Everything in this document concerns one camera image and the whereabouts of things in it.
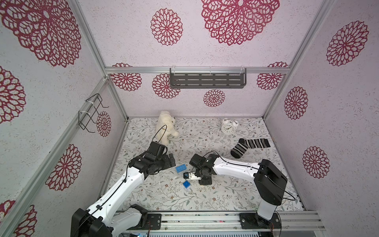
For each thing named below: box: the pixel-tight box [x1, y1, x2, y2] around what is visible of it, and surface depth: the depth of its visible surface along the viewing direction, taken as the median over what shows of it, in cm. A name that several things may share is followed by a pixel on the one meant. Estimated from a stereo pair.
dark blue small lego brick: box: [182, 180, 191, 189], surface depth 87 cm
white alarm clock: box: [221, 118, 239, 135], surface depth 106 cm
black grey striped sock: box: [230, 138, 271, 159], surface depth 105 cm
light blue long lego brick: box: [175, 163, 187, 173], surface depth 94 cm
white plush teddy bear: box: [155, 111, 180, 145], surface depth 97 cm
